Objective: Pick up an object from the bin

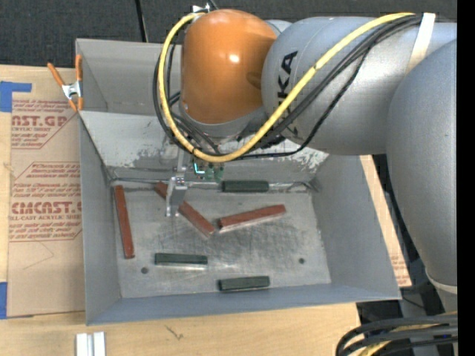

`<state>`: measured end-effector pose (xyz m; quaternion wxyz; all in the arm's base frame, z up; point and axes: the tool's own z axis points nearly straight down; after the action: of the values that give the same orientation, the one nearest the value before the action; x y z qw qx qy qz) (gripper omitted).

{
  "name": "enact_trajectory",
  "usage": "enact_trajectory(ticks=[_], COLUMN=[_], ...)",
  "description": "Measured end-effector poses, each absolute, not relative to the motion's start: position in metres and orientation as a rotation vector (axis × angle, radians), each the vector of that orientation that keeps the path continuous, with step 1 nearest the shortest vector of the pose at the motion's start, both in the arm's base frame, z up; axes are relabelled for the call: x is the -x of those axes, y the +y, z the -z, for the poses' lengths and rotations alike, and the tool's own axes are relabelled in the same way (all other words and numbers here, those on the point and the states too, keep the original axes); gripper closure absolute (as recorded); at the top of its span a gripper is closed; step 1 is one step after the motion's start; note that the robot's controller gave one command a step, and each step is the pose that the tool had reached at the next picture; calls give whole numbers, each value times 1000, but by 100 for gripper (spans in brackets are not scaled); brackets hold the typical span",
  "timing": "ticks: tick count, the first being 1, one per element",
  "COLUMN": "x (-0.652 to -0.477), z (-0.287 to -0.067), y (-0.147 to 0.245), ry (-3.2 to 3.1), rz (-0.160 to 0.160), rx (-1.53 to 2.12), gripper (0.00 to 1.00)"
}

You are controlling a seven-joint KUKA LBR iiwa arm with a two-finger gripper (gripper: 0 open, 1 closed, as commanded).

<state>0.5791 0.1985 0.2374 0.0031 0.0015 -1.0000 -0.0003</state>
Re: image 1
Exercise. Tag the dark green flat block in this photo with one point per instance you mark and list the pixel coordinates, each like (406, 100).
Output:
(243, 283)
(181, 259)
(245, 186)

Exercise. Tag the red-brown flat block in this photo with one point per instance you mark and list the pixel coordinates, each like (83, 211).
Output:
(194, 216)
(252, 216)
(124, 224)

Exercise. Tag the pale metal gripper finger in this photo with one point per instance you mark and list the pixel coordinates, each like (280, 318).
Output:
(179, 196)
(170, 202)

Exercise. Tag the grey metal bin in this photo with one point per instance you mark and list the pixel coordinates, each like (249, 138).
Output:
(237, 247)

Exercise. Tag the brown cardboard board, red print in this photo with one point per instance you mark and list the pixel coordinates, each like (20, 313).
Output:
(41, 265)

